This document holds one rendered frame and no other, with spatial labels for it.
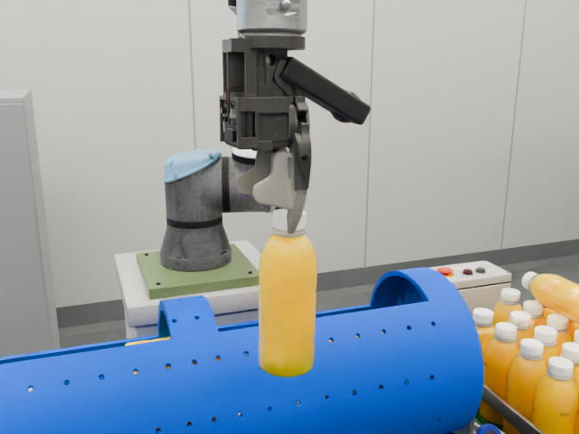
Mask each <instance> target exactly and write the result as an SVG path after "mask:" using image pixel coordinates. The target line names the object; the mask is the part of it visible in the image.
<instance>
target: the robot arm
mask: <svg viewBox="0 0 579 434"><path fill-rule="evenodd" d="M227 2H228V8H230V9H231V10H232V11H233V12H234V14H235V15H236V19H237V38H229V39H228V40H222V75H223V96H219V102H220V142H225V143H226V144H227V145H229V146H232V157H222V156H221V155H222V154H221V151H220V150H218V149H201V150H194V151H188V152H181V153H179V154H175V155H173V156H171V157H169V158H168V159H167V160H166V161H165V178H164V183H165V209H166V225H167V227H166V230H165V236H164V239H163V243H162V245H161V249H160V253H159V255H160V263H161V265H162V266H164V267H165V268H167V269H169V270H176V271H183V272H198V271H207V270H215V269H219V268H221V267H223V266H225V265H227V264H229V263H230V262H231V261H232V248H231V245H230V244H229V241H228V238H227V235H226V232H225V229H224V226H223V223H222V213H247V212H266V213H269V212H271V213H272V214H273V211H274V210H277V209H281V208H285V209H288V213H287V227H288V233H294V232H295V230H296V228H297V226H298V224H299V221H300V219H301V217H302V212H303V209H304V206H305V202H306V198H307V192H308V186H309V178H310V171H311V161H312V149H311V139H310V119H309V110H308V105H307V103H306V102H305V98H306V97H307V99H309V100H311V101H312V102H314V103H316V104H318V105H319V106H321V107H323V108H324V109H326V110H327V111H329V112H331V114H332V116H333V118H334V119H335V120H337V121H339V122H342V123H350V122H351V123H354V124H358V125H362V124H364V122H365V120H366V118H367V116H368V114H369V113H370V105H368V104H367V103H365V102H363V101H362V100H361V99H360V98H359V96H358V95H357V94H356V93H354V92H352V91H349V90H344V89H342V88H341V87H339V86H338V85H337V84H335V83H334V82H332V81H330V80H329V79H327V78H326V77H324V76H322V75H321V74H320V73H318V72H317V71H315V70H313V69H311V68H310V67H308V66H307V65H305V64H303V63H302V62H301V61H299V60H298V59H296V58H294V57H288V51H292V50H305V37H303V36H302V34H305V33H306V32H307V28H308V0H227ZM223 114H224V115H223ZM223 122H224V129H223ZM224 130H225V132H224Z"/></svg>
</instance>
